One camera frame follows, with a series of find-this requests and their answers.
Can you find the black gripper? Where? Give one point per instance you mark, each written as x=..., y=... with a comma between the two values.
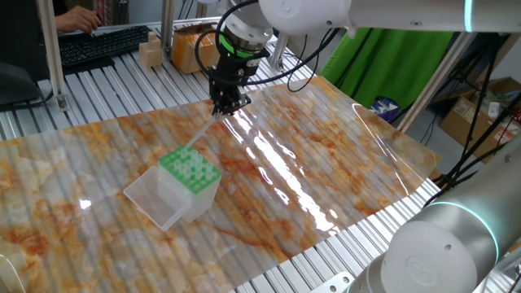
x=230, y=73

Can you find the clear plastic pipette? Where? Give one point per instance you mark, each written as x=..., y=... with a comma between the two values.
x=201, y=132

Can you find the green pipette tip rack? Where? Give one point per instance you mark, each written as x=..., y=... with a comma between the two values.
x=167, y=163

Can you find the translucent pipette tip box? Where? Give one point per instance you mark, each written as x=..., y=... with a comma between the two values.
x=163, y=203

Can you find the black sleeved forearm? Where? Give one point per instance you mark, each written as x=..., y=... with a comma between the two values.
x=60, y=7

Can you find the bare person hand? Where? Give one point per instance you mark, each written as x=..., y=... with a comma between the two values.
x=79, y=18

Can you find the orange marble pattern mat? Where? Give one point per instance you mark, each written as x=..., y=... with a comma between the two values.
x=285, y=195

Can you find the black computer keyboard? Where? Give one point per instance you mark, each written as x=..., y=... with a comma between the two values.
x=102, y=45

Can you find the blue white patterned bag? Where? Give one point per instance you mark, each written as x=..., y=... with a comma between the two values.
x=384, y=110

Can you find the black computer monitor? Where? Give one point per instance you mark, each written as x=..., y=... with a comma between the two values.
x=20, y=40

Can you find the open cardboard box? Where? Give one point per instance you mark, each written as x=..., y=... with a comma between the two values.
x=460, y=118

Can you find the black tripod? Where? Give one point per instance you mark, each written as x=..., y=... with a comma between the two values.
x=480, y=101

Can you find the aluminium frame post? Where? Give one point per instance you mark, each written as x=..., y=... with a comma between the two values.
x=438, y=77
x=167, y=24
x=51, y=49

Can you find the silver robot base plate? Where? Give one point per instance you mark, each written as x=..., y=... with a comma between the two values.
x=334, y=285

